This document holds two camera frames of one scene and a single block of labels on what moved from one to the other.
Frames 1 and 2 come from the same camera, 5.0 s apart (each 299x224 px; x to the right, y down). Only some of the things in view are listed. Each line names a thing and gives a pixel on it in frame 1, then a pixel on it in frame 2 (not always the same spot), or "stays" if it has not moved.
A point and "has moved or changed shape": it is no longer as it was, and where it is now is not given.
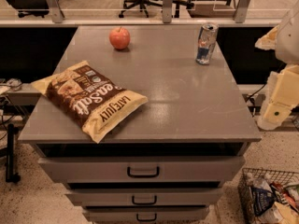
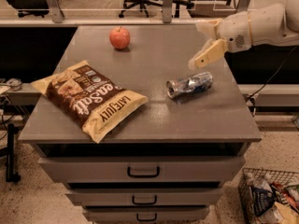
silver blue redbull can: (206, 40) has moved or changed shape
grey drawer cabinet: (171, 162) stays
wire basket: (268, 196) stays
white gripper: (289, 41) -> (234, 32)
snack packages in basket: (265, 203) stays
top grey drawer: (178, 169) stays
